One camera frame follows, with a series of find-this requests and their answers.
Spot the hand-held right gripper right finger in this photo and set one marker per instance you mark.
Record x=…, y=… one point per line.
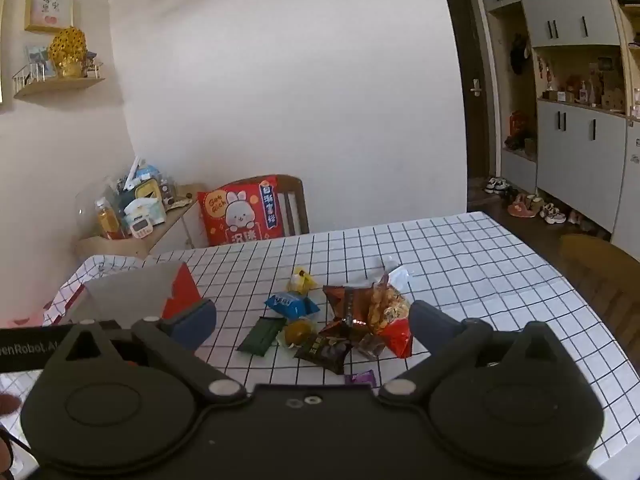
x=425, y=324

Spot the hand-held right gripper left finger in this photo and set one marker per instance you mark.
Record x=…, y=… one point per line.
x=196, y=321

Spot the large red chips bag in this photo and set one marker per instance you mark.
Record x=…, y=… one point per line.
x=392, y=310

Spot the small brown snack packet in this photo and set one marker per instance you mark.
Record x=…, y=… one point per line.
x=371, y=345

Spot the dark green snack packet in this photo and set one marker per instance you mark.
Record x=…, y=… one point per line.
x=261, y=336

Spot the red cardboard box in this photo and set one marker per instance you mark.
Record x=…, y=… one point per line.
x=125, y=290

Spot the purple candy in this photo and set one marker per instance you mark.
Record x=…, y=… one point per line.
x=361, y=377

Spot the blue snack packet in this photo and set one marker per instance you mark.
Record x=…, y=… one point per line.
x=290, y=305

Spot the egg yolk pastry packet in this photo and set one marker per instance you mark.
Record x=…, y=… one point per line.
x=298, y=332

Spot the black snack packet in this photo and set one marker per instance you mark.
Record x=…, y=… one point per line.
x=322, y=352

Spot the yellow candy packet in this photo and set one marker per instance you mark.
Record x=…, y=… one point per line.
x=301, y=280

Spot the person's left hand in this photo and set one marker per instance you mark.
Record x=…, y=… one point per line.
x=6, y=405

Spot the pink printed cloth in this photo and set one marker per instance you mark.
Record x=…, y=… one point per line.
x=22, y=320

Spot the wooden side cabinet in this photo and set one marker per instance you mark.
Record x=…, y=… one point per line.
x=165, y=225

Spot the white timer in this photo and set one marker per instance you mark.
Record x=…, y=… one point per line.
x=141, y=229

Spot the red rabbit pillow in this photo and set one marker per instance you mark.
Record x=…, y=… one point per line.
x=240, y=210

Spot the tissue pack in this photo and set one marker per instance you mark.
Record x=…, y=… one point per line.
x=145, y=210

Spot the orange drink bottle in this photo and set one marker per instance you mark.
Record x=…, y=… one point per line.
x=109, y=220

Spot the dark green yellow case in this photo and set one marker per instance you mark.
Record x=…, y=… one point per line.
x=148, y=192

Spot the wooden chair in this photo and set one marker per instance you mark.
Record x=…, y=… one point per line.
x=295, y=205

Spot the clear glass dome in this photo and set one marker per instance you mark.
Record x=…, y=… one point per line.
x=90, y=205

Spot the row of shoes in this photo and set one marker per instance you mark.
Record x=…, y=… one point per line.
x=525, y=205

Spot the white tube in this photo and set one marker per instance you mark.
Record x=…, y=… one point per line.
x=134, y=170

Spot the red decoration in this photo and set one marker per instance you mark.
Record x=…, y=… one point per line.
x=517, y=127

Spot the dark wooden door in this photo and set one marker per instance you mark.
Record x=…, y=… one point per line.
x=467, y=85

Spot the dark hanging bag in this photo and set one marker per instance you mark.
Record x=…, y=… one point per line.
x=519, y=55

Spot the photo card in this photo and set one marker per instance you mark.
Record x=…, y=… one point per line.
x=40, y=60

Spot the golden ornament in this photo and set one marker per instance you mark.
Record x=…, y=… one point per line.
x=67, y=52

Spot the small framed picture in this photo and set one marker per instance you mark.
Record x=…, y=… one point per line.
x=48, y=7

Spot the white wall cabinet unit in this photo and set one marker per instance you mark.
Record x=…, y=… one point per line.
x=575, y=150

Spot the wooden wall shelf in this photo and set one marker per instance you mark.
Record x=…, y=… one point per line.
x=60, y=85

